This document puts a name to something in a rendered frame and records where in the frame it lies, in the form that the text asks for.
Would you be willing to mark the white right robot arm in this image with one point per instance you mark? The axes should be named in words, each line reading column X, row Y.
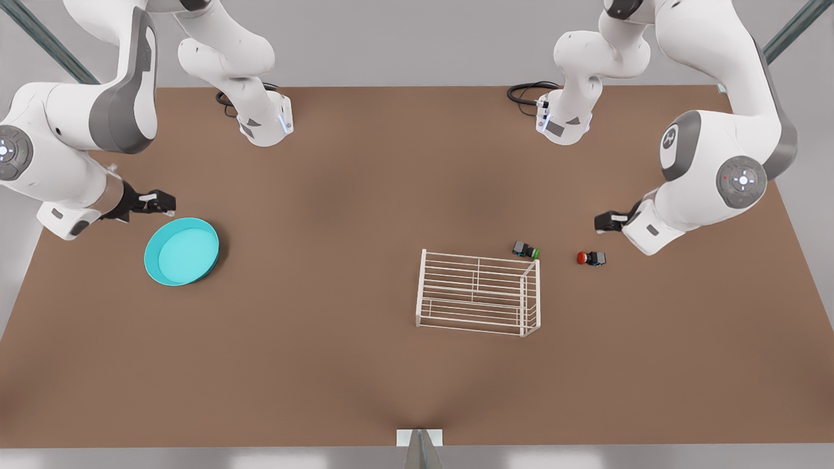
column 78, row 117

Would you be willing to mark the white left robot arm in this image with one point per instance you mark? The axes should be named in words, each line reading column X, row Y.
column 717, row 150

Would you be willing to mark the turquoise plate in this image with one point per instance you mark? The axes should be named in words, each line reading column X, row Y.
column 182, row 251

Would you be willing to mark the red button switch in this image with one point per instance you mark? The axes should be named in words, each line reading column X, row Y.
column 590, row 258

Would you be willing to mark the green button switch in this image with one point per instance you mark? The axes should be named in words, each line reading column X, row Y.
column 526, row 250

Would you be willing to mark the silver frame post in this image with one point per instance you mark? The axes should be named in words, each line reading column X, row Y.
column 791, row 29
column 421, row 449
column 45, row 39

